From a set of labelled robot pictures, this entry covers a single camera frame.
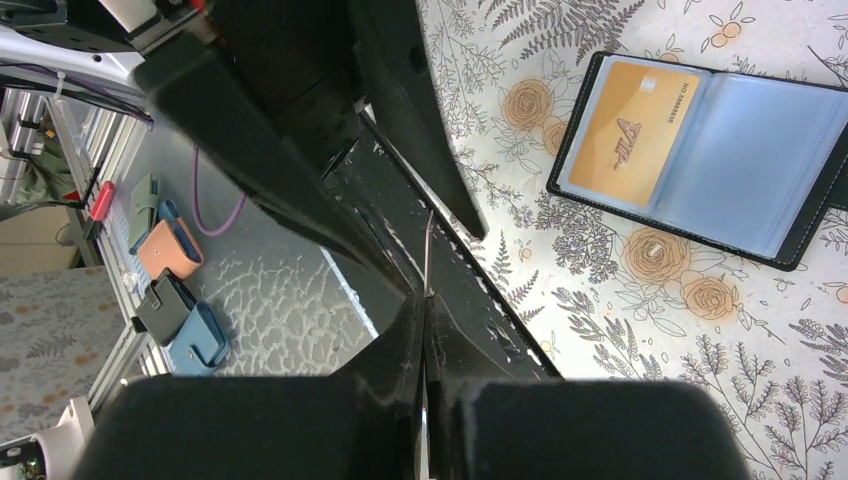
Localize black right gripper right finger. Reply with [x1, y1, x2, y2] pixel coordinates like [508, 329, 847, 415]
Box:
[424, 297, 748, 479]

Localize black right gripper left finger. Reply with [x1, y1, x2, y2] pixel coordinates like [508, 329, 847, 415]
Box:
[73, 294, 424, 479]

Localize orange credit card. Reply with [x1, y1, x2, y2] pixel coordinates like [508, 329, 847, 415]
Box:
[567, 58, 702, 208]

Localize black leather card holder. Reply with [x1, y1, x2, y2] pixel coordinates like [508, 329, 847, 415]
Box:
[547, 51, 847, 271]

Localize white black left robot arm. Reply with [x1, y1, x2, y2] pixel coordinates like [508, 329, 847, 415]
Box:
[1, 1, 488, 289]

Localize blue card holder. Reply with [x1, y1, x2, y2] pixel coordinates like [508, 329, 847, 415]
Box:
[164, 302, 230, 377]

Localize salmon pink card holder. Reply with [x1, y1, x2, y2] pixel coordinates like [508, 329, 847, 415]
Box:
[137, 218, 204, 280]

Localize green card holder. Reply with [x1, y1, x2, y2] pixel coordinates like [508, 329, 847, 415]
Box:
[127, 174, 160, 255]

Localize floral patterned table mat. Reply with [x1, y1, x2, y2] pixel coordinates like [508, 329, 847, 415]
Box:
[419, 1, 847, 479]

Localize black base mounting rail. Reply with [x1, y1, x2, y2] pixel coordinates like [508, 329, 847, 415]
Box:
[328, 113, 560, 380]

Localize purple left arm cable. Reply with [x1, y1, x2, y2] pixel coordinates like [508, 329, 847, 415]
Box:
[190, 146, 249, 238]

